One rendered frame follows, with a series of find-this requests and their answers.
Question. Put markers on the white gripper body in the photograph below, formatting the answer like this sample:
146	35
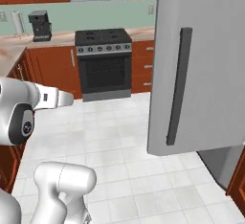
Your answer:
65	98

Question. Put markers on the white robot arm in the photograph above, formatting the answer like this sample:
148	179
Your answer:
19	97

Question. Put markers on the grey fridge door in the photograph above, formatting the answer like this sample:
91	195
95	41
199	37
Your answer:
217	58

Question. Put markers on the grey fridge body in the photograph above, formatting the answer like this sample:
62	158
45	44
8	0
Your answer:
220	164

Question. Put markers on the red-brown base cupboard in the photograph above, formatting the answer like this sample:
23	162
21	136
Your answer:
52	70

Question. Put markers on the black and silver oven range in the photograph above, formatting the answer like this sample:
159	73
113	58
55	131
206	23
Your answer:
104	65

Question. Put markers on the black coffee machine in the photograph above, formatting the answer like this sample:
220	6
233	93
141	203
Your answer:
40	26

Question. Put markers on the red-brown drawer stack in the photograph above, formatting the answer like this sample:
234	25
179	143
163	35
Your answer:
142	66

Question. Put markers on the red-brown corner base cupboards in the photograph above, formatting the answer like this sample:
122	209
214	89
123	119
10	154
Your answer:
9	161

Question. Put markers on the red-brown cupboard side panel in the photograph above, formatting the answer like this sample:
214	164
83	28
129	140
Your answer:
238	183

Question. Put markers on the white wall socket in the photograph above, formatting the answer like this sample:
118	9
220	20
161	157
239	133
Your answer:
151	9
3	16

